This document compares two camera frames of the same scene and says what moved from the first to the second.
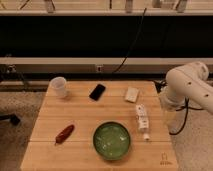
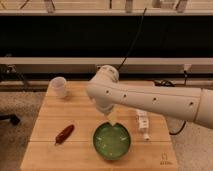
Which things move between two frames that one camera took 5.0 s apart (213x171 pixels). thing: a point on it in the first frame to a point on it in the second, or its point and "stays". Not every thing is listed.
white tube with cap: [142, 120] stays
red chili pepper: [64, 134] stays
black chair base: [12, 117] stays
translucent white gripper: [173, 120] to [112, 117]
